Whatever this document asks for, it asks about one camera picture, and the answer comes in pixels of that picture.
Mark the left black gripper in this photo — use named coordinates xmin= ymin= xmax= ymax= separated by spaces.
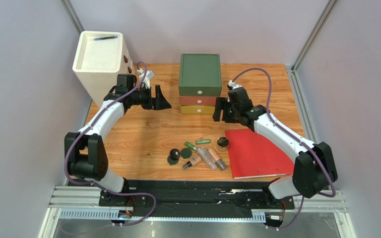
xmin=129 ymin=85 xmax=172 ymax=111

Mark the red drawer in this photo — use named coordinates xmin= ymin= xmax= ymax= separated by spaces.
xmin=180 ymin=96 xmax=217 ymax=106

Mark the green top drawer unit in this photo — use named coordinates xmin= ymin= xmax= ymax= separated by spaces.
xmin=179 ymin=54 xmax=222 ymax=97

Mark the clear foundation bottle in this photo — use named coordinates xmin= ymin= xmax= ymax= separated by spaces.
xmin=197 ymin=146 xmax=217 ymax=171

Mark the black round ball sponge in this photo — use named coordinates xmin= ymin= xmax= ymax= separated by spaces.
xmin=170 ymin=149 xmax=181 ymax=160

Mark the small tan foundation bottle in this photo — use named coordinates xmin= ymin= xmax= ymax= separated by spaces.
xmin=182 ymin=155 xmax=202 ymax=170

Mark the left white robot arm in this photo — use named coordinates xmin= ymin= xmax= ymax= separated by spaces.
xmin=63 ymin=85 xmax=172 ymax=193

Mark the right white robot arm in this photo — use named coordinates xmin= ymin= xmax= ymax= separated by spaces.
xmin=213 ymin=86 xmax=338 ymax=199

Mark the yellow bottom drawer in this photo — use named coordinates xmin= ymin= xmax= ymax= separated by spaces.
xmin=180 ymin=105 xmax=215 ymax=115

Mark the green tube right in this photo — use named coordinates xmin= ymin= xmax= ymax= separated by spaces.
xmin=195 ymin=139 xmax=211 ymax=145

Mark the green tube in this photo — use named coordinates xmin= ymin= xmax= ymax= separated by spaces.
xmin=195 ymin=139 xmax=211 ymax=145
xmin=185 ymin=141 xmax=198 ymax=151

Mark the green tube left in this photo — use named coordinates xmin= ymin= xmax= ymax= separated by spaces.
xmin=185 ymin=141 xmax=198 ymax=151

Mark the red folder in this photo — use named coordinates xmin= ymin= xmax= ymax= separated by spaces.
xmin=225 ymin=129 xmax=294 ymax=179

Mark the dark green disc right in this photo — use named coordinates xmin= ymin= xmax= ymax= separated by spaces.
xmin=180 ymin=148 xmax=192 ymax=159

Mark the dark green disc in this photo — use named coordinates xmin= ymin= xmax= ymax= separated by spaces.
xmin=167 ymin=156 xmax=179 ymax=165
xmin=180 ymin=148 xmax=192 ymax=159

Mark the dark green disc left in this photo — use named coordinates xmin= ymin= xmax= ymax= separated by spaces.
xmin=167 ymin=156 xmax=179 ymax=165

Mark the white drawer cabinet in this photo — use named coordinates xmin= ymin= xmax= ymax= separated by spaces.
xmin=72 ymin=31 xmax=135 ymax=107

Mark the dark blue pen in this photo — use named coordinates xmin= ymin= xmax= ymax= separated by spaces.
xmin=93 ymin=35 xmax=118 ymax=41

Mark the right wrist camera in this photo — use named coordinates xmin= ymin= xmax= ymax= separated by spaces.
xmin=227 ymin=80 xmax=242 ymax=90

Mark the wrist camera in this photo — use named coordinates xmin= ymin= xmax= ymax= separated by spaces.
xmin=137 ymin=68 xmax=155 ymax=89
xmin=227 ymin=80 xmax=242 ymax=90

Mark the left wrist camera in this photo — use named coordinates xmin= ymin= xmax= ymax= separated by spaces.
xmin=137 ymin=68 xmax=155 ymax=89

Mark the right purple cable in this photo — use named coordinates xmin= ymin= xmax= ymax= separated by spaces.
xmin=231 ymin=67 xmax=337 ymax=231

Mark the purple cable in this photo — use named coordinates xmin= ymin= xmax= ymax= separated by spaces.
xmin=60 ymin=61 xmax=157 ymax=232
xmin=231 ymin=67 xmax=337 ymax=231

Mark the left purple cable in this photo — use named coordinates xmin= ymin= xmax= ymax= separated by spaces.
xmin=60 ymin=61 xmax=157 ymax=232

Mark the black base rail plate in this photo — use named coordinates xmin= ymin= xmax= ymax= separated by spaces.
xmin=96 ymin=180 xmax=295 ymax=219

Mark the aluminium frame rail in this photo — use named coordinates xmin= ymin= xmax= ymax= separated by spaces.
xmin=40 ymin=180 xmax=355 ymax=238

